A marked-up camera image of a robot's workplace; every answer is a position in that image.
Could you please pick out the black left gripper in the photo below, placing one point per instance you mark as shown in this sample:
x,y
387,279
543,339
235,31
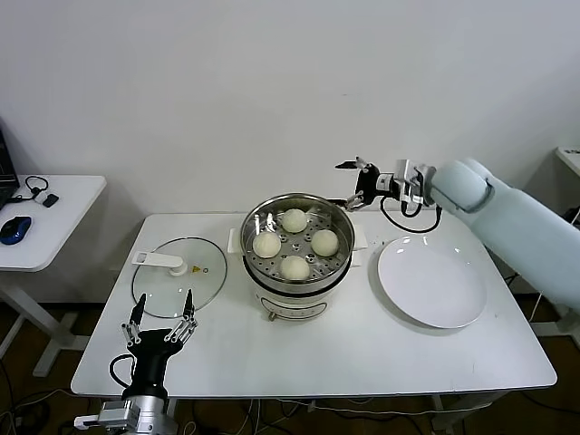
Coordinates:
x,y
151,349

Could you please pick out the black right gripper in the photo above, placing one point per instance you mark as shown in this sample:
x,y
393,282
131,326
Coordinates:
x,y
369,181

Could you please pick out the white steamed baozi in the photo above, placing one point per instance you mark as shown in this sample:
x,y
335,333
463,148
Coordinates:
x,y
325,242
294,268
294,220
266,244

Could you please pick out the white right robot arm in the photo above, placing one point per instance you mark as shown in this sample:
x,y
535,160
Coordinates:
x,y
498,213

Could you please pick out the stainless steel steamer basket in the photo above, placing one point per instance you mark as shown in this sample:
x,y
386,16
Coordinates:
x,y
335,272

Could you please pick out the white table leg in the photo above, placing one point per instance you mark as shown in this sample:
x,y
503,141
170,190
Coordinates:
x,y
171,410
439,412

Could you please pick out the white round plate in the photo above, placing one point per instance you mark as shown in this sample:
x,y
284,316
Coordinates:
x,y
430,281

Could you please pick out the white electric cooker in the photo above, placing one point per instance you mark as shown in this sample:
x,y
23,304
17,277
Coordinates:
x,y
290,308

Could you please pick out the white side table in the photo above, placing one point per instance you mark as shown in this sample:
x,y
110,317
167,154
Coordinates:
x,y
68,226

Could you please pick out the small black device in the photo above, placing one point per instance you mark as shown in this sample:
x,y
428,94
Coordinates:
x,y
53,200

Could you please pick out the small white adapter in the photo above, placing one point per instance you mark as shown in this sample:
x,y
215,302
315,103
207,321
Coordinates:
x,y
42,196

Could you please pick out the blue computer mouse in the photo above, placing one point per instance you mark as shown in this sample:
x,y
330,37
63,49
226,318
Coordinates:
x,y
16,229

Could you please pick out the black laptop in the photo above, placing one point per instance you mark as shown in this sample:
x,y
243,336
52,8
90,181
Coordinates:
x,y
6,176

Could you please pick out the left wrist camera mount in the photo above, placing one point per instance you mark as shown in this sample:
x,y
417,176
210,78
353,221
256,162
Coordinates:
x,y
113,410

